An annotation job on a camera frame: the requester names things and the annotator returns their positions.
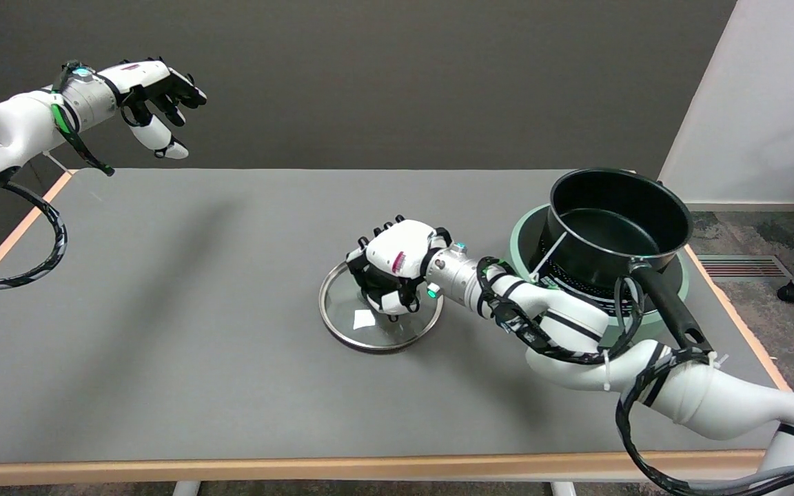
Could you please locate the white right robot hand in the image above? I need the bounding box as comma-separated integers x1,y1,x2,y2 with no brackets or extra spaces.
345,216,453,318

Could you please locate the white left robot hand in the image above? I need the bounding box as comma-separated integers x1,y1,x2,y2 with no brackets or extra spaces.
101,57,208,161

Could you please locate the glass pot lid black knob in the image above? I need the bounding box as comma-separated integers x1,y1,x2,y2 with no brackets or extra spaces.
318,260,445,353

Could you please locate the mint green induction cooker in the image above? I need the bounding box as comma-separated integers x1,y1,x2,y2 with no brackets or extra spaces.
509,205,691,328

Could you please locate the grey table mat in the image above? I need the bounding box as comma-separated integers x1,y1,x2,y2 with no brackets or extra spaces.
0,169,794,466

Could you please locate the floor vent grille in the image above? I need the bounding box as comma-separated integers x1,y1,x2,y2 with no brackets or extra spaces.
697,255,794,280

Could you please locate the green black left wrist cable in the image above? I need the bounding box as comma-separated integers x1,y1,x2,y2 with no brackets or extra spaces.
51,61,115,177

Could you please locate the black looped right arm cable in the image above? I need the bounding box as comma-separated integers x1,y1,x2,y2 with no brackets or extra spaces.
476,256,794,496

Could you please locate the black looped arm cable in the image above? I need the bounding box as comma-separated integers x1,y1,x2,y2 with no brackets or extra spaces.
0,180,68,290
476,256,794,496

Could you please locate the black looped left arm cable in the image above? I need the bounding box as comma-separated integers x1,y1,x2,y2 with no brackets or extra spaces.
0,180,68,290

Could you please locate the black pot with handle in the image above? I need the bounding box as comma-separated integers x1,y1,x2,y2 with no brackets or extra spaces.
547,167,715,355

